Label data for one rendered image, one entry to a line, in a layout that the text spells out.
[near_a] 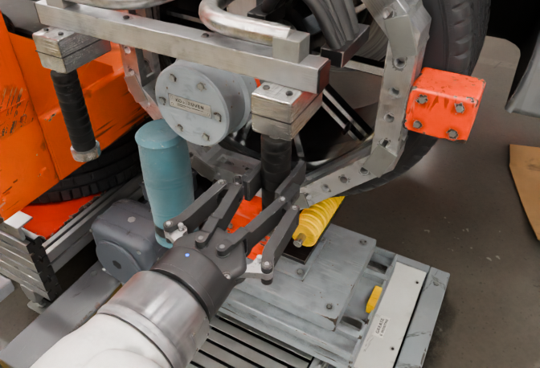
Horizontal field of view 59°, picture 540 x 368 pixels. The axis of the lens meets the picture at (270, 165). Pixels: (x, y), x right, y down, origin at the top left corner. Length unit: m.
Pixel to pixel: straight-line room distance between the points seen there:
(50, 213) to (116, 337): 1.11
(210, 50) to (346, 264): 0.86
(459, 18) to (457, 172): 1.38
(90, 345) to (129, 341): 0.03
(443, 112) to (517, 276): 1.10
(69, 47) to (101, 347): 0.44
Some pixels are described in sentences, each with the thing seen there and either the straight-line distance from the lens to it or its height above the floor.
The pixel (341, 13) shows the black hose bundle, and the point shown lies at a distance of 0.58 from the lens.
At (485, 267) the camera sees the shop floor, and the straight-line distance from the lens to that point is 1.72.
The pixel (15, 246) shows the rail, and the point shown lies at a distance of 1.37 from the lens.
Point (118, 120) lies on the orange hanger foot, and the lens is 1.24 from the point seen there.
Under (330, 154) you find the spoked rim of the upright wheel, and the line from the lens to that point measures 0.94.
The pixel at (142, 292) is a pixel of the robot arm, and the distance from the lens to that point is 0.43.
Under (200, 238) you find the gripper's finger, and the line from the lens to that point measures 0.50.
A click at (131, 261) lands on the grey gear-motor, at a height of 0.36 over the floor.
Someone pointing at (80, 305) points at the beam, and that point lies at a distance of 1.42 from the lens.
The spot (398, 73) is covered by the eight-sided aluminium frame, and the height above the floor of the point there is 0.90.
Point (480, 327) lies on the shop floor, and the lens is 1.57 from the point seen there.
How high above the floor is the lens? 1.20
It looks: 38 degrees down
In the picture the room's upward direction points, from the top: straight up
